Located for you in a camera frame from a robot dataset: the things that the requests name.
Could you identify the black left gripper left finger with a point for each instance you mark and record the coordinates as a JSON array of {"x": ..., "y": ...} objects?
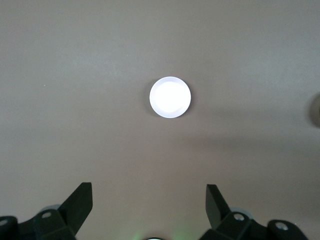
[{"x": 75, "y": 210}]

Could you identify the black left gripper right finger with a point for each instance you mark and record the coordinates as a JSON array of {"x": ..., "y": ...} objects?
[{"x": 217, "y": 212}]

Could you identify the pink bowl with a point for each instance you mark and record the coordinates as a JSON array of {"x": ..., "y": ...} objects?
[{"x": 170, "y": 97}]

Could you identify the brown table mat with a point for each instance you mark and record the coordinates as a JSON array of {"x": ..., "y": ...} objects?
[{"x": 75, "y": 75}]

